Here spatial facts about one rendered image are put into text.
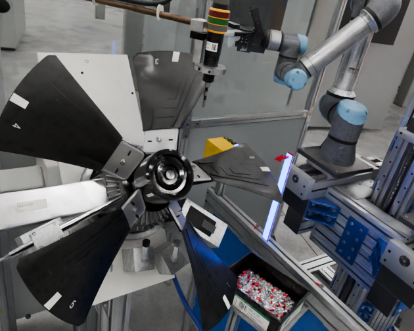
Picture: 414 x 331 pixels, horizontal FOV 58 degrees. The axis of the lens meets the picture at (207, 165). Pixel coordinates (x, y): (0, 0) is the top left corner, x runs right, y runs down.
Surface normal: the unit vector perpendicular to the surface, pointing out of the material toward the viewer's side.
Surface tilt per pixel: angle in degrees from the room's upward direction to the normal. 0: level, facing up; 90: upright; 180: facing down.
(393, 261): 90
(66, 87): 72
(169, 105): 44
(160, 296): 0
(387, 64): 90
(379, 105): 90
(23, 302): 90
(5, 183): 50
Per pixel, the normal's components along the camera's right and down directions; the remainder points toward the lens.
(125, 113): 0.52, -0.20
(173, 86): -0.11, -0.39
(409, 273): -0.86, 0.11
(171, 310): 0.17, -0.87
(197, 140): 0.54, 0.47
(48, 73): 0.25, 0.14
